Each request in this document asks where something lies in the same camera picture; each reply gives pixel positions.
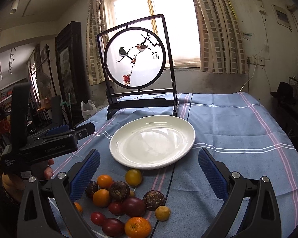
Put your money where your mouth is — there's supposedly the small orange fruit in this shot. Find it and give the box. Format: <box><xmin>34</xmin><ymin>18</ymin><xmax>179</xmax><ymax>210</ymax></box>
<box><xmin>74</xmin><ymin>202</ymin><xmax>83</xmax><ymax>214</ymax></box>

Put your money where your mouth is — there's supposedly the large orange mandarin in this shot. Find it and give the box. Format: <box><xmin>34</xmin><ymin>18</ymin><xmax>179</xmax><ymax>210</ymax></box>
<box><xmin>125</xmin><ymin>217</ymin><xmax>152</xmax><ymax>238</ymax></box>

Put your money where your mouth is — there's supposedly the person's left hand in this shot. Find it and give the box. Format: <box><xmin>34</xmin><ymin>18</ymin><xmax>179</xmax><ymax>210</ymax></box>
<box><xmin>44</xmin><ymin>159</ymin><xmax>54</xmax><ymax>179</ymax></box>

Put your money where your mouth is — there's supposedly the white plastic bag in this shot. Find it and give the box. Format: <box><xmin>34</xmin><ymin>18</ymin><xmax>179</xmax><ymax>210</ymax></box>
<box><xmin>81</xmin><ymin>99</ymin><xmax>98</xmax><ymax>120</ymax></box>

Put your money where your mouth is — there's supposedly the standing fan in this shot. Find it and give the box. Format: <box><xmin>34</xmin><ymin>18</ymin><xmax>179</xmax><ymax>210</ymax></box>
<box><xmin>36</xmin><ymin>73</ymin><xmax>51</xmax><ymax>99</ymax></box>

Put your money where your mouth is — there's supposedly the small orange tomato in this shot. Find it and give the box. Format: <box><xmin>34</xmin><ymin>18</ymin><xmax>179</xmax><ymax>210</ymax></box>
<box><xmin>97</xmin><ymin>175</ymin><xmax>113</xmax><ymax>190</ymax></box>

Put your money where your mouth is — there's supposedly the dark brown passion fruit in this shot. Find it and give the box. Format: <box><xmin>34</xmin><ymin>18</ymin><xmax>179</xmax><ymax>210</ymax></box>
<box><xmin>85</xmin><ymin>180</ymin><xmax>98</xmax><ymax>199</ymax></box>

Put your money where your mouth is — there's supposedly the small red cherry tomato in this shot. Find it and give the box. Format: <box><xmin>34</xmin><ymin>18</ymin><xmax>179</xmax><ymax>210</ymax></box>
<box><xmin>90</xmin><ymin>212</ymin><xmax>106</xmax><ymax>227</ymax></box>

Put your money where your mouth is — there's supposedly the yellow green tomato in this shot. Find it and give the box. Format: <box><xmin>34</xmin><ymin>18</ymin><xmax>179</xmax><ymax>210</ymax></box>
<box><xmin>125</xmin><ymin>169</ymin><xmax>143</xmax><ymax>187</ymax></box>

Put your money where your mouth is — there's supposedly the brown wrinkled passion fruit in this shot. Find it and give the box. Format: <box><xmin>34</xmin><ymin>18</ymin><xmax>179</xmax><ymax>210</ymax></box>
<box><xmin>109</xmin><ymin>181</ymin><xmax>130</xmax><ymax>201</ymax></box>

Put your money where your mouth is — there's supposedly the white ceramic plate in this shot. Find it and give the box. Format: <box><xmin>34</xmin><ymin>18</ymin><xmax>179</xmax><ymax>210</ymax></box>
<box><xmin>109</xmin><ymin>115</ymin><xmax>196</xmax><ymax>170</ymax></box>

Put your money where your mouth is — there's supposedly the dark red plum tomato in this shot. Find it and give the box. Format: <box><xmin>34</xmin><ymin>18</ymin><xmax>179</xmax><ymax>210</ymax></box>
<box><xmin>102</xmin><ymin>218</ymin><xmax>125</xmax><ymax>237</ymax></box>

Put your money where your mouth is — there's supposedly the blue striped tablecloth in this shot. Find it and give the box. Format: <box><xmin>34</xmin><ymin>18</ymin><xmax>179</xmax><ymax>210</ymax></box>
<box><xmin>52</xmin><ymin>93</ymin><xmax>298</xmax><ymax>237</ymax></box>

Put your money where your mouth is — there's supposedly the round bird painting screen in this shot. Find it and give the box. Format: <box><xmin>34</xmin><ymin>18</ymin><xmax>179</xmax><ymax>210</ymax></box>
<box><xmin>97</xmin><ymin>14</ymin><xmax>179</xmax><ymax>119</ymax></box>

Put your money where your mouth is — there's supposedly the dark purple plum tomato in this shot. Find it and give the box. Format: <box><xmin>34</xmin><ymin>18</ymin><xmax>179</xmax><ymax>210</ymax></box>
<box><xmin>123</xmin><ymin>197</ymin><xmax>146</xmax><ymax>218</ymax></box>

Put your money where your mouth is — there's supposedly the brown passion fruit right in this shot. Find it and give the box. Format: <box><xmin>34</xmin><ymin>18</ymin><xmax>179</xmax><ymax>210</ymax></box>
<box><xmin>142</xmin><ymin>190</ymin><xmax>165</xmax><ymax>211</ymax></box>

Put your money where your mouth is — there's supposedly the small yellow fruit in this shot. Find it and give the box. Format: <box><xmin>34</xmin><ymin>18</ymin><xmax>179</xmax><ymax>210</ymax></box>
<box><xmin>155</xmin><ymin>206</ymin><xmax>171</xmax><ymax>221</ymax></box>

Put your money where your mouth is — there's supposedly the left checked curtain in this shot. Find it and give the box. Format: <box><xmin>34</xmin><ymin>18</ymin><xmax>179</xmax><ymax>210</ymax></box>
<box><xmin>86</xmin><ymin>0</ymin><xmax>106</xmax><ymax>85</ymax></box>

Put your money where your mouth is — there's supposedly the checked curtain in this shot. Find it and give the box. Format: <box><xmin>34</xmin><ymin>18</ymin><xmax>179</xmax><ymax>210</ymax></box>
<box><xmin>86</xmin><ymin>0</ymin><xmax>106</xmax><ymax>85</ymax></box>
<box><xmin>193</xmin><ymin>0</ymin><xmax>248</xmax><ymax>74</ymax></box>

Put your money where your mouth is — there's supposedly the black hat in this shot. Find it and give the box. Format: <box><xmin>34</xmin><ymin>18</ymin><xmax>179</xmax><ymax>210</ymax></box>
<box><xmin>270</xmin><ymin>82</ymin><xmax>297</xmax><ymax>104</ymax></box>

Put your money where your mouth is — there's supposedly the window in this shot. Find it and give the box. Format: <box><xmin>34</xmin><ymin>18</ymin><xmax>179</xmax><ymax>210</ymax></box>
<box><xmin>103</xmin><ymin>0</ymin><xmax>202</xmax><ymax>68</ymax></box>

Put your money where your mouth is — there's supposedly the right checked curtain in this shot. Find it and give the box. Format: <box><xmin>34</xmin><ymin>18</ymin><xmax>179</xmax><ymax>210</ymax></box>
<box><xmin>193</xmin><ymin>0</ymin><xmax>248</xmax><ymax>74</ymax></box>

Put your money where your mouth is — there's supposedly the dark framed wall painting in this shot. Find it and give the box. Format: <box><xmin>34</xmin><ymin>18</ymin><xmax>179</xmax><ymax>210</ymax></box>
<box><xmin>55</xmin><ymin>22</ymin><xmax>88</xmax><ymax>126</ymax></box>

